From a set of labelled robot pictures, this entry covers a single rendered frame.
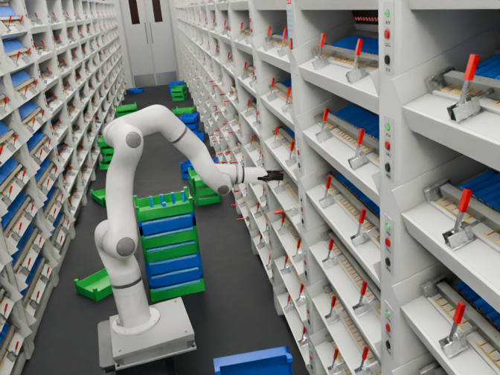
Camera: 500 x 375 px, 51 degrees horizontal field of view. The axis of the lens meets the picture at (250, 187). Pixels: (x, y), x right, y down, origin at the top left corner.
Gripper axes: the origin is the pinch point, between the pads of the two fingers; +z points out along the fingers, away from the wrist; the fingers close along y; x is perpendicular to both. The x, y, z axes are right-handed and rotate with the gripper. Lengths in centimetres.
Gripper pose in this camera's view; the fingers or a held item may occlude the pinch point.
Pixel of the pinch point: (277, 175)
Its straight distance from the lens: 223.7
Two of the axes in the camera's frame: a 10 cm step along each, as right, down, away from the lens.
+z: 9.8, 0.2, 1.8
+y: 1.7, 3.2, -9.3
